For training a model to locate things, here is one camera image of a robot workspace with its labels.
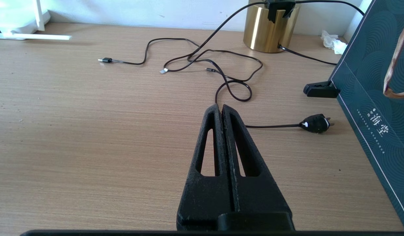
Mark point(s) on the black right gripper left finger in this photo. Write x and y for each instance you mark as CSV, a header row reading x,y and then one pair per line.
x,y
205,196

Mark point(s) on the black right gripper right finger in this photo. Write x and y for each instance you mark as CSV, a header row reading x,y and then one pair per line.
x,y
254,193

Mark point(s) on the white router with antennas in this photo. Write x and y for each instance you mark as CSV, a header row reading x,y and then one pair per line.
x,y
15,16

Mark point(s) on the black plastic clip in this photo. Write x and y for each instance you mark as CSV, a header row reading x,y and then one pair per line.
x,y
321,90

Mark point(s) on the brass desk lamp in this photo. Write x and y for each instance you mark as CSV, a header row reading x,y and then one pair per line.
x,y
267,32

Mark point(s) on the crumpled white tissue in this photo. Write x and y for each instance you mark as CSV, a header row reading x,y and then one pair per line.
x,y
333,42

